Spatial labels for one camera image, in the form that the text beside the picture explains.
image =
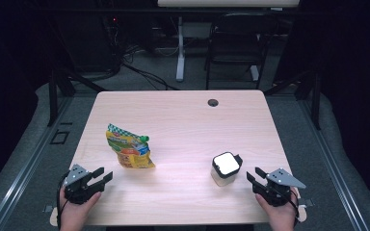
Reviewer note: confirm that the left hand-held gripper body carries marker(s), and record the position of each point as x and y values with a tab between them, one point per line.
77	179

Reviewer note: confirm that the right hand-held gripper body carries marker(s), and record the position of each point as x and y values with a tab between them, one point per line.
281	183

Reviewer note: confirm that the yellow spouted pouch green cap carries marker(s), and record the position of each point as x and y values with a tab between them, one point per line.
130	150

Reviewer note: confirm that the person's right hand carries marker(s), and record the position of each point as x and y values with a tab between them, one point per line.
281	216

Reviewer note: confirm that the person's left hand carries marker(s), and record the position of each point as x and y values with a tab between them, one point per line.
75	215

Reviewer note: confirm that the grey tape piece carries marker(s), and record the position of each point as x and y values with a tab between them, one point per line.
307	202
47	209

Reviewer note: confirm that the black metal stand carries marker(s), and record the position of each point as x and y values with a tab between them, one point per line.
316	102
53	96

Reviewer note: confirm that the black curtain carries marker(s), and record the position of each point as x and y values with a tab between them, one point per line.
9	80
356	80

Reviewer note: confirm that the black folding chair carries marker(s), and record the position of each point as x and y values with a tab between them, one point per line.
237	41

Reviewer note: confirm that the white desk with white legs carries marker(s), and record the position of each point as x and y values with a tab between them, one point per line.
180	48

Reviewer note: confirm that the metal floor rail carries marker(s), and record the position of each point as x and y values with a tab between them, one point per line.
334	170
29	163

